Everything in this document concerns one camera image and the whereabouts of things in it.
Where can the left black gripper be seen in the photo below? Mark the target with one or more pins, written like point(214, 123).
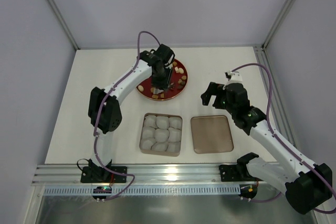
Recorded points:
point(161, 82)

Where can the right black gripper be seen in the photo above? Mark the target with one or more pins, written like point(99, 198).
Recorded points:
point(218, 98)

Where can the metal serving tongs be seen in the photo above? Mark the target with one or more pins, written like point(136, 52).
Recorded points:
point(170, 89)

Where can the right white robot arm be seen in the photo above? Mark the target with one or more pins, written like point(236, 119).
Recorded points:
point(305, 184)

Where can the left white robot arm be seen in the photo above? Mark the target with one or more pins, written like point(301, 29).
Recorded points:
point(105, 104)

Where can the red round tray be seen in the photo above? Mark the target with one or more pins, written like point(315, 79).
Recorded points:
point(176, 78)

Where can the gold tin lid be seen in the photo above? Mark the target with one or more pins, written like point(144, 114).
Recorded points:
point(211, 134)

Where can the gold tin box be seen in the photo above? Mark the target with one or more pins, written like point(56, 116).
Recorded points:
point(161, 134)

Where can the perforated metal strip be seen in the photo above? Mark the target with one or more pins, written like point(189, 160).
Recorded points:
point(144, 190)

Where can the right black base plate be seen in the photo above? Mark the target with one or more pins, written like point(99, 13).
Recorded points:
point(235, 173)

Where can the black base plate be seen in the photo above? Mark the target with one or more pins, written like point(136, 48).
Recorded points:
point(235, 173)
point(96, 174)

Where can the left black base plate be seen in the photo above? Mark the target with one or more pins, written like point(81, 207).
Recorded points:
point(96, 174)

